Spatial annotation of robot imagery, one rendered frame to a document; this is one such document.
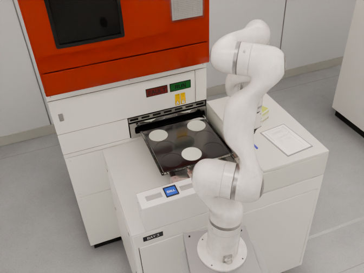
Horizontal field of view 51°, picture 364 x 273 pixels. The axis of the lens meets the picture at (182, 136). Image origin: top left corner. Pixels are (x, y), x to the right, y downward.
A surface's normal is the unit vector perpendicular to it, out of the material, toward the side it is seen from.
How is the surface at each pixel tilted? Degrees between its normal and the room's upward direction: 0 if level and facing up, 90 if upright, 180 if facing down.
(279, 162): 0
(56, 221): 0
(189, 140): 0
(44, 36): 90
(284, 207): 90
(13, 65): 90
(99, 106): 90
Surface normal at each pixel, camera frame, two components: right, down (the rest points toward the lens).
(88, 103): 0.36, 0.55
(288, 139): -0.04, -0.79
